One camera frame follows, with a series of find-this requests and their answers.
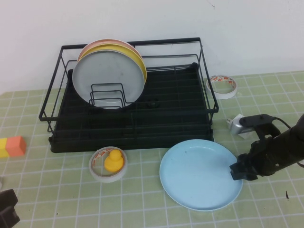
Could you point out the orange cube block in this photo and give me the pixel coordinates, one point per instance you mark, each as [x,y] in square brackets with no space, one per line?
[16,146]

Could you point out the green checkered tablecloth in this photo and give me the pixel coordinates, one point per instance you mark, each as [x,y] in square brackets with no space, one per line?
[142,202]

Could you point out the gray plate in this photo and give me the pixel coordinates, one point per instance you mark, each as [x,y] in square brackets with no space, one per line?
[107,73]

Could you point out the pink plate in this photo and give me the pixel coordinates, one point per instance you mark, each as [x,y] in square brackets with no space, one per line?
[102,43]

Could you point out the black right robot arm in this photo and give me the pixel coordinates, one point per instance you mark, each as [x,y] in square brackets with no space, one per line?
[289,147]

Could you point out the yellow rubber duck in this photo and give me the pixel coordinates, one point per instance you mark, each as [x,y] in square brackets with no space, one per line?
[114,162]

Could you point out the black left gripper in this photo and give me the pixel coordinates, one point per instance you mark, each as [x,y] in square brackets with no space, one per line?
[8,217]

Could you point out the light blue plate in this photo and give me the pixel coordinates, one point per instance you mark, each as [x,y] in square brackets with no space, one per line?
[194,175]

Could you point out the yellow plate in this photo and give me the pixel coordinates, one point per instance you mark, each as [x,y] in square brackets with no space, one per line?
[133,57]

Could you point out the white tape roll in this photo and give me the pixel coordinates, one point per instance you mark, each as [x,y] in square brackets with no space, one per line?
[95,166]
[222,95]

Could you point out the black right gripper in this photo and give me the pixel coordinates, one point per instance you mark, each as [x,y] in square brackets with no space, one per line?
[263,159]

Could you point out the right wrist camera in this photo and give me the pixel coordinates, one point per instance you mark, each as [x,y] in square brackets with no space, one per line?
[256,120]

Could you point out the white usb charger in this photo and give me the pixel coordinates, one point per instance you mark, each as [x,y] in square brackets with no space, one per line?
[235,129]

